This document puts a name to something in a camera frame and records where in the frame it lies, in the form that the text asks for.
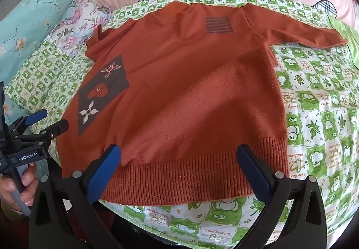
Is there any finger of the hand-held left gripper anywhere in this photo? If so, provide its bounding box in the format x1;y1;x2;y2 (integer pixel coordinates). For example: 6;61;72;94
15;119;69;149
8;110;48;137

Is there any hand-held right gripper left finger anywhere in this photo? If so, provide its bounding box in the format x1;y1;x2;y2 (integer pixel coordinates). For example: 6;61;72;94
28;144;132;249

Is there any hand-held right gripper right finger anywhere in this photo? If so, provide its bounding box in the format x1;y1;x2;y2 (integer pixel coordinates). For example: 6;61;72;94
230;144;329;249

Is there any orange knit sweater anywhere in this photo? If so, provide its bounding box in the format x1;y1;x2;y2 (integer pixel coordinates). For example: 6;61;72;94
55;0;347;206

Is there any person's left hand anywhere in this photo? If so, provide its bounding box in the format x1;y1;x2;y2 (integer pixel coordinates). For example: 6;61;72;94
0;162;39;214

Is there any green checked pillow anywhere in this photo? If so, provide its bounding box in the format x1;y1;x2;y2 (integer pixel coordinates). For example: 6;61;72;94
6;35;86;116

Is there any green checked blanket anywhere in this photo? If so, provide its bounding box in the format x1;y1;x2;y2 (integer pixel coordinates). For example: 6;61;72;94
42;0;359;247

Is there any teal floral pillow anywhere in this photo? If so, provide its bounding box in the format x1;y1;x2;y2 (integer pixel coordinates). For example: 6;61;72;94
0;0;96;87

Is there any purple floral pillow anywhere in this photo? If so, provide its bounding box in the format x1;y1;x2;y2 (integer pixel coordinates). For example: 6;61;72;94
49;0;120;57

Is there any plain green cloth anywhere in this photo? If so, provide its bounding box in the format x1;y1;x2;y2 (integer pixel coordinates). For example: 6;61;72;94
327;14;359;71

